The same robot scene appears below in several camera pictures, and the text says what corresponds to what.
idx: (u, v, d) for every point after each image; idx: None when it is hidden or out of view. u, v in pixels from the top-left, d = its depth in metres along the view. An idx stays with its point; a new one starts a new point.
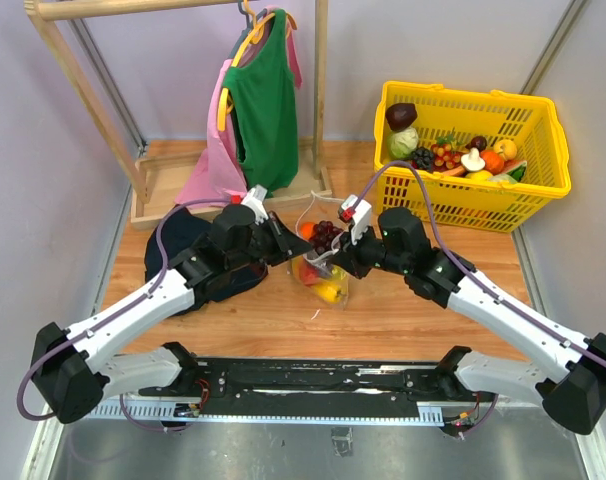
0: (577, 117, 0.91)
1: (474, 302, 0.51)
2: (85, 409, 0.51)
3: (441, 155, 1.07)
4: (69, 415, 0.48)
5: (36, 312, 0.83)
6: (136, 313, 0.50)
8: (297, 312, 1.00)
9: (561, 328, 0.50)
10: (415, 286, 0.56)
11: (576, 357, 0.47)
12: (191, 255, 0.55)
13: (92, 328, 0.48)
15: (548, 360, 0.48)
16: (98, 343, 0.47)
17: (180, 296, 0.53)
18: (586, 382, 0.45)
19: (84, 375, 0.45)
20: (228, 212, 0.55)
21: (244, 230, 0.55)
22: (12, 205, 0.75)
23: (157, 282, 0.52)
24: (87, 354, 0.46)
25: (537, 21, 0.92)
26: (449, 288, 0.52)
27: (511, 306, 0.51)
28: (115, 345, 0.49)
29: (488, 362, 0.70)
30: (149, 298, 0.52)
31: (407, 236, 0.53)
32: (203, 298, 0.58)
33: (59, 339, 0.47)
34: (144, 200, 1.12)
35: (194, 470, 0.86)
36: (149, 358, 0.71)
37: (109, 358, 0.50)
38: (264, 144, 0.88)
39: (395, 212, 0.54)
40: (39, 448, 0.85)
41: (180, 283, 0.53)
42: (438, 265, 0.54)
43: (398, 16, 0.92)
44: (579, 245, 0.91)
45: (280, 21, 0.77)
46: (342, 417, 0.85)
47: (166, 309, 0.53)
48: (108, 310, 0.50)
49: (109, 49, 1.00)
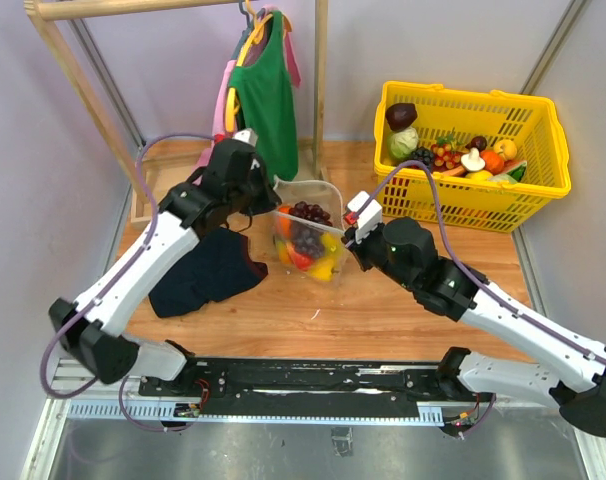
0: (578, 117, 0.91)
1: (493, 318, 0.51)
2: (123, 366, 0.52)
3: (441, 155, 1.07)
4: (109, 377, 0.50)
5: (36, 312, 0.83)
6: (140, 268, 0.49)
8: (298, 312, 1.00)
9: (581, 338, 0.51)
10: (426, 303, 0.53)
11: (601, 370, 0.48)
12: (182, 191, 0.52)
13: (98, 295, 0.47)
15: (573, 373, 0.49)
16: (109, 309, 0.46)
17: (181, 240, 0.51)
18: None
19: (103, 342, 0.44)
20: (232, 140, 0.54)
21: (248, 157, 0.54)
22: (12, 204, 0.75)
23: (151, 231, 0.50)
24: (101, 322, 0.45)
25: (536, 21, 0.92)
26: (465, 304, 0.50)
27: (530, 319, 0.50)
28: (128, 305, 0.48)
29: (493, 365, 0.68)
30: (148, 250, 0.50)
31: (418, 251, 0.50)
32: (204, 235, 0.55)
33: (70, 312, 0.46)
34: (144, 200, 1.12)
35: (194, 469, 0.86)
36: (164, 344, 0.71)
37: (127, 319, 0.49)
38: (267, 145, 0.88)
39: (403, 225, 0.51)
40: (39, 449, 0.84)
41: (177, 225, 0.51)
42: (449, 279, 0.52)
43: (399, 16, 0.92)
44: (580, 245, 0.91)
45: (278, 23, 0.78)
46: (341, 417, 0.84)
47: (169, 256, 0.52)
48: (110, 272, 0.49)
49: (109, 49, 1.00)
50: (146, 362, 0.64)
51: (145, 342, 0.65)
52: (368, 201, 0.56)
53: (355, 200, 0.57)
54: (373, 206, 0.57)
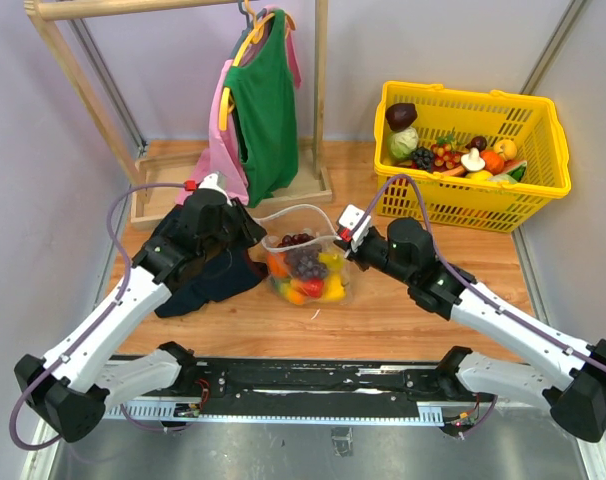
0: (578, 117, 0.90)
1: (476, 313, 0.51)
2: (90, 423, 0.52)
3: (441, 155, 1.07)
4: (75, 434, 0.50)
5: (36, 313, 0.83)
6: (110, 323, 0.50)
8: (297, 312, 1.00)
9: (563, 336, 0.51)
10: (416, 299, 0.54)
11: (579, 364, 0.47)
12: (156, 246, 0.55)
13: (65, 352, 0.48)
15: (552, 368, 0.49)
16: (77, 366, 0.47)
17: (153, 294, 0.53)
18: (590, 389, 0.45)
19: (71, 400, 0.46)
20: (199, 194, 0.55)
21: (217, 211, 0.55)
22: (13, 204, 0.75)
23: (124, 286, 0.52)
24: (68, 380, 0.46)
25: (536, 20, 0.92)
26: (451, 300, 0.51)
27: (512, 315, 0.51)
28: (97, 361, 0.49)
29: (491, 365, 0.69)
30: (119, 306, 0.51)
31: (417, 250, 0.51)
32: (178, 286, 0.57)
33: (36, 370, 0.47)
34: (144, 200, 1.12)
35: (194, 470, 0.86)
36: (147, 362, 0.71)
37: (95, 377, 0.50)
38: (265, 145, 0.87)
39: (405, 224, 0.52)
40: (39, 448, 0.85)
41: (149, 281, 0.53)
42: (439, 277, 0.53)
43: (399, 16, 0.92)
44: (580, 246, 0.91)
45: (280, 21, 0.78)
46: (342, 417, 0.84)
47: (140, 310, 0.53)
48: (81, 328, 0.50)
49: (109, 49, 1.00)
50: (129, 389, 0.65)
51: (117, 375, 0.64)
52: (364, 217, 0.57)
53: (346, 216, 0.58)
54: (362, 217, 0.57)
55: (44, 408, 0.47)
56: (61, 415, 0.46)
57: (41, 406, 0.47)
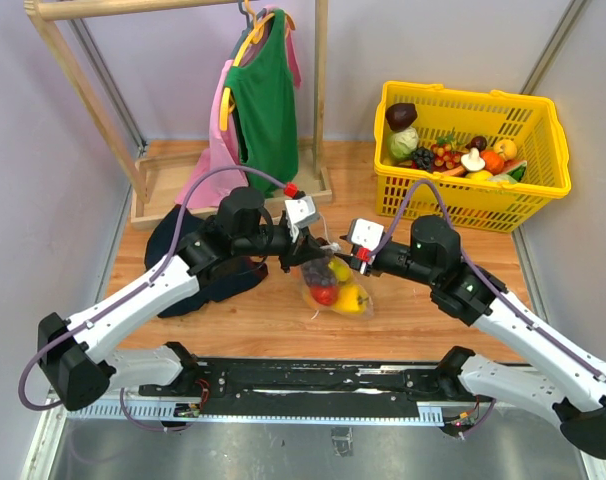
0: (578, 117, 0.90)
1: (507, 328, 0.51)
2: (94, 397, 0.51)
3: (441, 155, 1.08)
4: (76, 404, 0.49)
5: (35, 312, 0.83)
6: (137, 301, 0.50)
8: (298, 312, 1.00)
9: (593, 359, 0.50)
10: (441, 304, 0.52)
11: None
12: (195, 240, 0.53)
13: (91, 319, 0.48)
15: (581, 392, 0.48)
16: (97, 335, 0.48)
17: (184, 284, 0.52)
18: None
19: (87, 364, 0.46)
20: (236, 194, 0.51)
21: (252, 215, 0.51)
22: (12, 204, 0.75)
23: (159, 270, 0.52)
24: (87, 346, 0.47)
25: (536, 21, 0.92)
26: (481, 310, 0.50)
27: (544, 334, 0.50)
28: (117, 334, 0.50)
29: (496, 371, 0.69)
30: (151, 287, 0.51)
31: (444, 252, 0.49)
32: (209, 283, 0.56)
33: (59, 330, 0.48)
34: (144, 200, 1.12)
35: (194, 470, 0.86)
36: (152, 354, 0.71)
37: (111, 349, 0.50)
38: (265, 144, 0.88)
39: (432, 223, 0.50)
40: (39, 448, 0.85)
41: (183, 272, 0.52)
42: (467, 282, 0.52)
43: (399, 16, 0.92)
44: (580, 247, 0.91)
45: (280, 21, 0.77)
46: (342, 417, 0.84)
47: (169, 297, 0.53)
48: (109, 300, 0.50)
49: (108, 48, 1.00)
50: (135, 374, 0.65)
51: (125, 359, 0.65)
52: (383, 237, 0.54)
53: (359, 233, 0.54)
54: (375, 230, 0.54)
55: (56, 369, 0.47)
56: (70, 380, 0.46)
57: (53, 367, 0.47)
